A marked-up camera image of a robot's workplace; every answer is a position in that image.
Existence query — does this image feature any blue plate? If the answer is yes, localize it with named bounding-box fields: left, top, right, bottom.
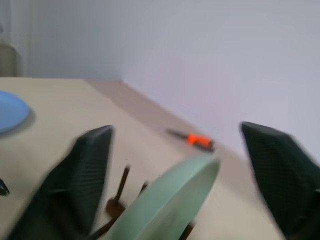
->
left=0, top=90, right=31, bottom=135

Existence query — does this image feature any orange black screwdriver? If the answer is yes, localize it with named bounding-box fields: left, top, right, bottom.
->
left=166, top=128, right=216, bottom=153

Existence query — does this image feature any green plate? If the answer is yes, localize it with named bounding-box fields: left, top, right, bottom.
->
left=96, top=154, right=221, bottom=240

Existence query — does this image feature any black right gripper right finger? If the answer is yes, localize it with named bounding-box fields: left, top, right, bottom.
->
left=240, top=121, right=320, bottom=237

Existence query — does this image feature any beige object at wall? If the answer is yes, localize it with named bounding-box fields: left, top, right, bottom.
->
left=0, top=41, right=16, bottom=77

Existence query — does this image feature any black left gripper tip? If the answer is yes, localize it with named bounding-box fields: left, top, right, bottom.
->
left=0, top=177, right=11, bottom=197

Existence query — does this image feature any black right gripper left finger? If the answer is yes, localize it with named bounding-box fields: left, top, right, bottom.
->
left=6, top=124, right=115, bottom=240

